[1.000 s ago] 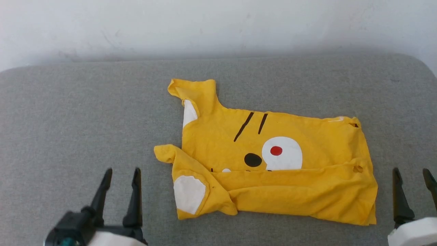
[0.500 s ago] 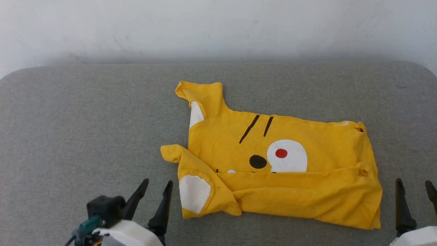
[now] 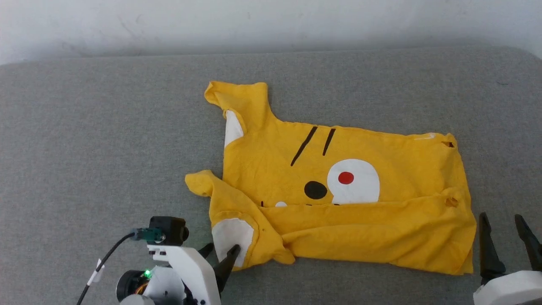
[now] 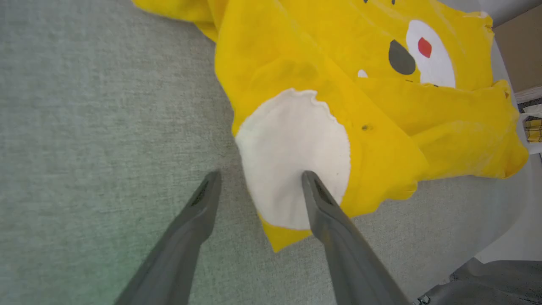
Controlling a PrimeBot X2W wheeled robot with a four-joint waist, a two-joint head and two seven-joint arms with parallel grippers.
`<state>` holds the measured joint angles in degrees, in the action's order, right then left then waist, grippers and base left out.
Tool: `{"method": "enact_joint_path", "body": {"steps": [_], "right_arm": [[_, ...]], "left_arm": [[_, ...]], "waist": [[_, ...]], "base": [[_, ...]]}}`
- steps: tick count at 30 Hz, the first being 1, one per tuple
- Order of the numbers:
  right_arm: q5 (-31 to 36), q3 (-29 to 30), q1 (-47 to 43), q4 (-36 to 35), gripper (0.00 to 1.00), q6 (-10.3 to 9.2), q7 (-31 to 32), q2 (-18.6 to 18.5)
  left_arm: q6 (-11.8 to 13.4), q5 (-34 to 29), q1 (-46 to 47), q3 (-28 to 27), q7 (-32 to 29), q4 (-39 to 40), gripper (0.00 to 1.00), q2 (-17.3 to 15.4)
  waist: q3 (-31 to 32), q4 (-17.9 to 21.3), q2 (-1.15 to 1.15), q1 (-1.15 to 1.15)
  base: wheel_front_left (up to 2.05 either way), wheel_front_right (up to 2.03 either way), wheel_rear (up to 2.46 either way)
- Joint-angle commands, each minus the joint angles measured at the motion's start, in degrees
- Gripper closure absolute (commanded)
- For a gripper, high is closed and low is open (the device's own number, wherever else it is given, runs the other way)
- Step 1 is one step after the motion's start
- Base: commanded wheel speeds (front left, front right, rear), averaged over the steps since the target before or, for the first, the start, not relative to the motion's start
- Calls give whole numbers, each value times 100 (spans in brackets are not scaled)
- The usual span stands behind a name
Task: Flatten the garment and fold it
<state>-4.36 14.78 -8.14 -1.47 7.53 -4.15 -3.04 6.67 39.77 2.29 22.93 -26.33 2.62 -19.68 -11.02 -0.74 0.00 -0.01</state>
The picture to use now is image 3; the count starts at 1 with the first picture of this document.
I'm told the yellow cartoon face shirt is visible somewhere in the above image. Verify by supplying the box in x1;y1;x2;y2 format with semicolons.
185;80;477;276

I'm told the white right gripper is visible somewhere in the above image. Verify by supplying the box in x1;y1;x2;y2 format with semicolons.
473;211;542;305

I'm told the white cable tag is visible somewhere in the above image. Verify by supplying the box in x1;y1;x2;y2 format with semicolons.
87;259;105;286

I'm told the grey fabric sofa cushion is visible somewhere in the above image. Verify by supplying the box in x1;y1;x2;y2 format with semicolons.
0;46;542;305

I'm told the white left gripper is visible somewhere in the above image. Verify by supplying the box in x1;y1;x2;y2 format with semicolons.
147;242;241;305

